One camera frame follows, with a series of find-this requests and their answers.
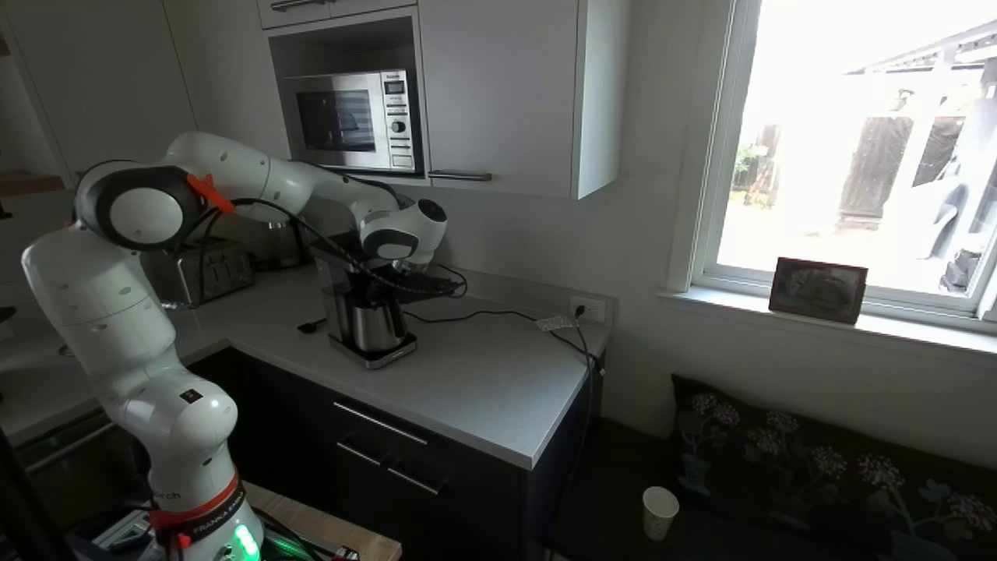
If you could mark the white wall outlet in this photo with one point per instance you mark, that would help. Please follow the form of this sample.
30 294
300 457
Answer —
587 308

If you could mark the glass electric kettle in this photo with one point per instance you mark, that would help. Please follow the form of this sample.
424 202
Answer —
214 272

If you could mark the white wall cabinet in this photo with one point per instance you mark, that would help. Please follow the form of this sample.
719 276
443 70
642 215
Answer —
499 95

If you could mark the white paper cup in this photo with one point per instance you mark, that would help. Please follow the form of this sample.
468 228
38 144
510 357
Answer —
657 513

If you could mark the dark grey sofa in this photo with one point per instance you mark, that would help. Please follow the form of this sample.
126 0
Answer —
624 486

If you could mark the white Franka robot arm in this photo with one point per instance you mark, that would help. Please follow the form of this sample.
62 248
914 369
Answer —
135 313

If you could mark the stainless steel microwave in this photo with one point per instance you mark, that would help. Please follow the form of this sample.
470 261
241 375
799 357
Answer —
352 122

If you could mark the dark base cabinet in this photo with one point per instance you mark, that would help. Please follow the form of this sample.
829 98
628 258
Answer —
415 469

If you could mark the small black object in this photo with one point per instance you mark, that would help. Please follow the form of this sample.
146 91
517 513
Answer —
309 326

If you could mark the black and steel coffee maker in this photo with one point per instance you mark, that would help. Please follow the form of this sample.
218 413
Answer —
361 346

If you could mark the white framed window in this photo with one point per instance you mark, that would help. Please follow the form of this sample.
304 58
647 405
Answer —
861 157

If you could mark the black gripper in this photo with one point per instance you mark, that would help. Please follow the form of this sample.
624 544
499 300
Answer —
431 282

